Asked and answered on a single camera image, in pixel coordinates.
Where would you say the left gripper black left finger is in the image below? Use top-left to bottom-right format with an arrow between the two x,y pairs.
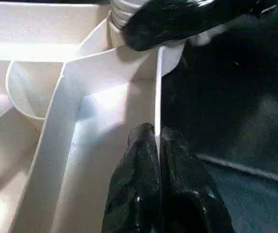
101,122 -> 163,233

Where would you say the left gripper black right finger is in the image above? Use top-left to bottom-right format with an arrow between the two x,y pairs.
159,126 -> 235,233

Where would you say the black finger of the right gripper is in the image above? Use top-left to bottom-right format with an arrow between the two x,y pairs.
121,0 -> 278,52

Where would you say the white plastic table leg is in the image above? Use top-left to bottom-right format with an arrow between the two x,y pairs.
111,0 -> 147,29

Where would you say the white plastic table top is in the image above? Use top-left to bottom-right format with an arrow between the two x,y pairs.
0,0 -> 187,233

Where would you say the black plastic mat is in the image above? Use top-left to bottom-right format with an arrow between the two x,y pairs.
161,0 -> 278,233

